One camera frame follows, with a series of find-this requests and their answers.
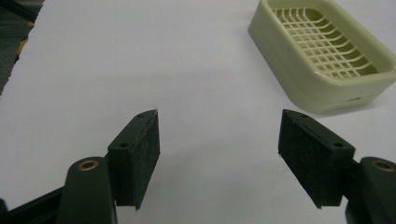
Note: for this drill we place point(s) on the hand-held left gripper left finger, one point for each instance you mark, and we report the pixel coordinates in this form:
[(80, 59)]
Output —
[(130, 161)]

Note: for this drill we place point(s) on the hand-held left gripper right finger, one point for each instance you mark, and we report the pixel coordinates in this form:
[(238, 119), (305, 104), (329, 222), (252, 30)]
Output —
[(314, 155)]

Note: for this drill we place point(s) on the cream plastic soap dish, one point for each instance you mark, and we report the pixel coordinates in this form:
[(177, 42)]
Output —
[(323, 56)]

